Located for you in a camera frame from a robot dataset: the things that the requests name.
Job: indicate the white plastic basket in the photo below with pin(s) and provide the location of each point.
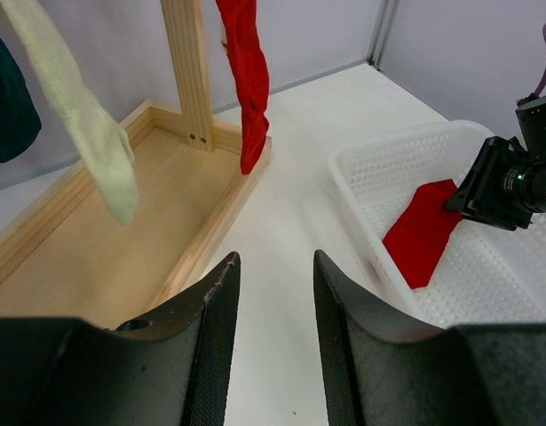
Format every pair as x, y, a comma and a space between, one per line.
486, 274

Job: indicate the cream sock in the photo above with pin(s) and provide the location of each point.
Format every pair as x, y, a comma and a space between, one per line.
102, 143

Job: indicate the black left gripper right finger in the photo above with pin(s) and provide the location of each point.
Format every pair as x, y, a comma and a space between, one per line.
381, 366

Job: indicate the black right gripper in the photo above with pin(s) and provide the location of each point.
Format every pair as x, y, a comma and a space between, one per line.
498, 189

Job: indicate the wooden rack base tray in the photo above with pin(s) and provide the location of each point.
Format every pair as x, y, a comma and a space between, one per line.
106, 243

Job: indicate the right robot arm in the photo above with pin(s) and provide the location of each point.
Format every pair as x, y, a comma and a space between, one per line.
531, 115

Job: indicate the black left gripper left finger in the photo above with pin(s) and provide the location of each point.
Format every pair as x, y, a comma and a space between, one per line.
168, 366

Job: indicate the red sock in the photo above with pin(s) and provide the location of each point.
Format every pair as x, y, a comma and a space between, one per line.
418, 239
250, 74

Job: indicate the wooden rack right post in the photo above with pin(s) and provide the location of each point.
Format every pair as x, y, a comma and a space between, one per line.
184, 30

